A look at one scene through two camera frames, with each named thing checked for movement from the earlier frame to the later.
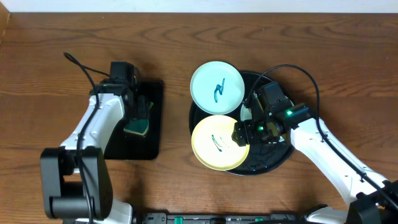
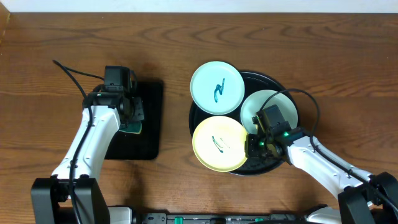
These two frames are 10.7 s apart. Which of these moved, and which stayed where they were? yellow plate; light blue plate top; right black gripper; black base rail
Moved: right black gripper
Stayed: yellow plate; light blue plate top; black base rail
